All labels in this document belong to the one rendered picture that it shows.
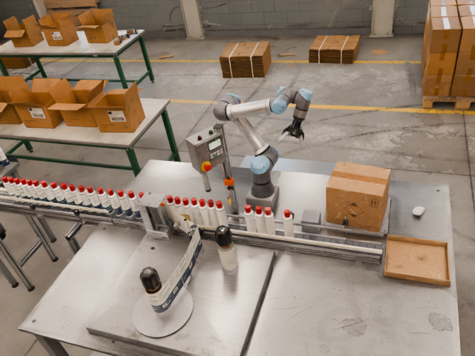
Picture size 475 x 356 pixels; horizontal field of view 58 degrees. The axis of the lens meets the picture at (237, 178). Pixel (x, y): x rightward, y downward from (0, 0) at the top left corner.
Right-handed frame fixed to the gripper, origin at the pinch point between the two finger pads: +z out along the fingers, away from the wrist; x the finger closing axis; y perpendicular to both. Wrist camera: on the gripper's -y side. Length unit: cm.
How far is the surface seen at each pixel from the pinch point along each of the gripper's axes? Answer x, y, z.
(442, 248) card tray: 87, 45, 18
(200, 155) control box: -48, 38, 2
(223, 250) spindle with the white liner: -25, 65, 37
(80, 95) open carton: -190, -147, 56
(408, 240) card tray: 71, 40, 21
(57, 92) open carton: -204, -129, 53
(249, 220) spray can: -14, 38, 33
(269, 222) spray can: -4, 40, 30
